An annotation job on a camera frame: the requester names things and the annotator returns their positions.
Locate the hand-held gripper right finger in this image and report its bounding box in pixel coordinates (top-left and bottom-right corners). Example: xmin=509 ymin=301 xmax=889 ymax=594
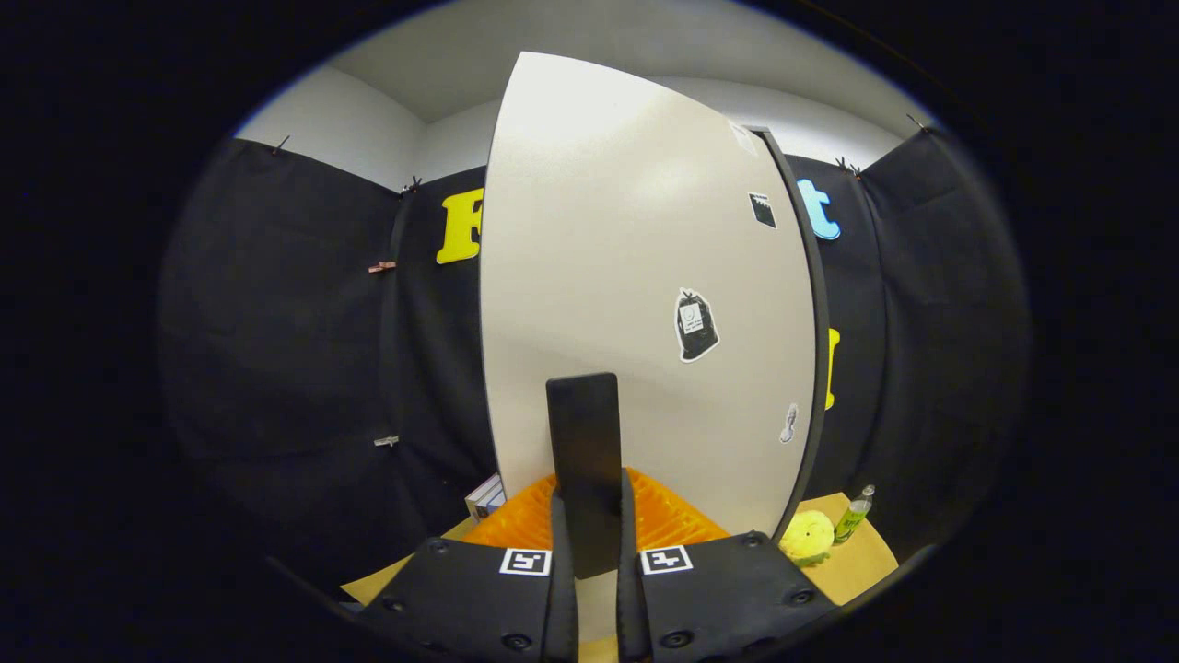
xmin=615 ymin=467 xmax=835 ymax=663

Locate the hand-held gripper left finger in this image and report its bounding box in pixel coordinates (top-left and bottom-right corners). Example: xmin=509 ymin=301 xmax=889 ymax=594
xmin=355 ymin=470 xmax=580 ymax=663

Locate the grey shoe cabinet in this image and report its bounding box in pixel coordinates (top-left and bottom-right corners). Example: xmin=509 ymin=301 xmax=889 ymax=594
xmin=748 ymin=125 xmax=832 ymax=542

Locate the white spine book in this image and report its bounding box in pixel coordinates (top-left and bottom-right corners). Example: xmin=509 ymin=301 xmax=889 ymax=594
xmin=465 ymin=474 xmax=504 ymax=518

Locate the yellow pineapple plush toy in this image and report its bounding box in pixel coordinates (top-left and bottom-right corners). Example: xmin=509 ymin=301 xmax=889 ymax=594
xmin=778 ymin=509 xmax=835 ymax=567

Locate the green plastic bottle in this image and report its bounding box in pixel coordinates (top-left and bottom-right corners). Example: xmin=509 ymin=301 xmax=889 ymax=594
xmin=834 ymin=485 xmax=876 ymax=546

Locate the black backdrop cloth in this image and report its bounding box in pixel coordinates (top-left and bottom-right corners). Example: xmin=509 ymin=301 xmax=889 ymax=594
xmin=161 ymin=129 xmax=1028 ymax=595

